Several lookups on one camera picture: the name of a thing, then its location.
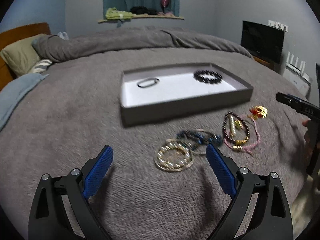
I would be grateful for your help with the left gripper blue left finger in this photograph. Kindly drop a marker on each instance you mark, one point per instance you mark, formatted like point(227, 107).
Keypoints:
point(48, 217)

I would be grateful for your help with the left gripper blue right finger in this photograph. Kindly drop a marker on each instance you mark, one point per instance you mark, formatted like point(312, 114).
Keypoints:
point(271, 217)

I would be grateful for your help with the red bead gold chain jewelry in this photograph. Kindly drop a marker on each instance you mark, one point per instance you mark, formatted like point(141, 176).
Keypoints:
point(257, 112)

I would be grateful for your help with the person's right hand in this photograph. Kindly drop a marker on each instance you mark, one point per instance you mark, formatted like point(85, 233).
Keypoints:
point(308, 145)

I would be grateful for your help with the white box under router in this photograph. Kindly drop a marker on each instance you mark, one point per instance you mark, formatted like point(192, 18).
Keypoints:
point(298, 81)

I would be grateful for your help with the white wifi router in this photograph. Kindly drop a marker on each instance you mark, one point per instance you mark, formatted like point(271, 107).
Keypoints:
point(297, 65)

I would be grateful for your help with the wooden tv stand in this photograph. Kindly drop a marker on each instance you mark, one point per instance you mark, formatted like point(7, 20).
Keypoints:
point(267, 64)

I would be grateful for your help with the white pearl hair clip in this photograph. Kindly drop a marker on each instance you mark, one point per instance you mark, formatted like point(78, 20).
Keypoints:
point(235, 125)

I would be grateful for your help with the black television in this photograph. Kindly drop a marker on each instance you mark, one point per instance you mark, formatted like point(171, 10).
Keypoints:
point(262, 41)

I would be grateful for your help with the grey bed cover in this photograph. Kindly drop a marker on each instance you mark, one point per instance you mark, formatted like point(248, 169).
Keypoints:
point(74, 112)

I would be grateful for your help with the light blue blanket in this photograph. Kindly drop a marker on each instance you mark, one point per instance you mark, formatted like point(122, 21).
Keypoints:
point(15, 91)

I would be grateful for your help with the striped pillow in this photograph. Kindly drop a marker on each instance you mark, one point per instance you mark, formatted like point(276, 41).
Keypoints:
point(40, 66)

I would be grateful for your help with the grey cardboard tray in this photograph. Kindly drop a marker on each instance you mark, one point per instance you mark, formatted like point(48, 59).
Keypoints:
point(158, 93)

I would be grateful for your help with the olive green pillow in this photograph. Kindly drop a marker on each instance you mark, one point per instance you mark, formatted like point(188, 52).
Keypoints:
point(20, 56)

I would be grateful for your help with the pink item on sill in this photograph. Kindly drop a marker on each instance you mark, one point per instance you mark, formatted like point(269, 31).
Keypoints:
point(165, 14)

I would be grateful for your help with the wooden window sill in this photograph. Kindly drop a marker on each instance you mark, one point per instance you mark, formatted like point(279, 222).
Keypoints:
point(146, 17)

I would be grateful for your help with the pink balloon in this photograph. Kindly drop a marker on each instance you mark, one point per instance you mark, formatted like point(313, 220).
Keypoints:
point(164, 4)

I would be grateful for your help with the grey duvet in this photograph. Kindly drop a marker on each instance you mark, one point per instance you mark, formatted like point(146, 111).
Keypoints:
point(58, 50)

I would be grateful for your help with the wooden headboard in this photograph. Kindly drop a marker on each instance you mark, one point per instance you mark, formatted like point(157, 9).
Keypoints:
point(13, 35)

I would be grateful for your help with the black cloth on sill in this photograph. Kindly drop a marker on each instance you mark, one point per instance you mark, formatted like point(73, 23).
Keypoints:
point(140, 10)

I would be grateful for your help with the green folded cloth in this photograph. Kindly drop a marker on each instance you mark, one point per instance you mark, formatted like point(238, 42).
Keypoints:
point(115, 14)

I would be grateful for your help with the white wall hook rack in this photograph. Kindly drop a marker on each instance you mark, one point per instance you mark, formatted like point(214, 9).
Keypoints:
point(278, 25)

